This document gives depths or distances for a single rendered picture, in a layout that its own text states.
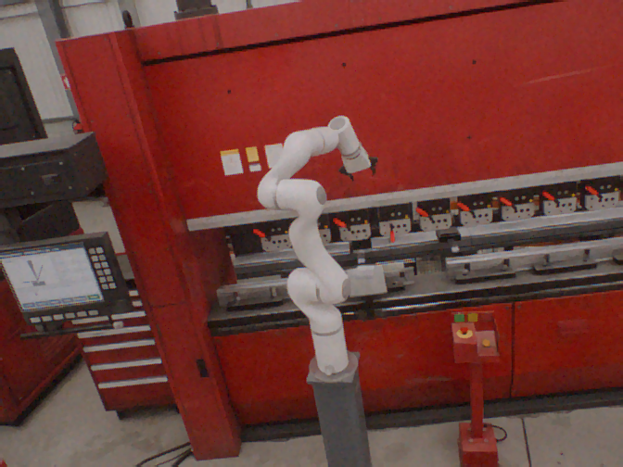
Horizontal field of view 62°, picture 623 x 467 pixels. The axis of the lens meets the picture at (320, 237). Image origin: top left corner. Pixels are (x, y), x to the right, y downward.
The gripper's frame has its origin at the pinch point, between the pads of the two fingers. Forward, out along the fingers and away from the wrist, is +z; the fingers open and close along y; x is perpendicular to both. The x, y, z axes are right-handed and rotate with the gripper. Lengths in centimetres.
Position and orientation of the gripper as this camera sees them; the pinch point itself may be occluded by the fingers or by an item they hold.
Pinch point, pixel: (362, 174)
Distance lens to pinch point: 221.0
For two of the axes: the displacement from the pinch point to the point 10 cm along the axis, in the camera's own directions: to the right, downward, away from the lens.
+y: -9.3, 2.7, 2.5
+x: 0.9, 8.2, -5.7
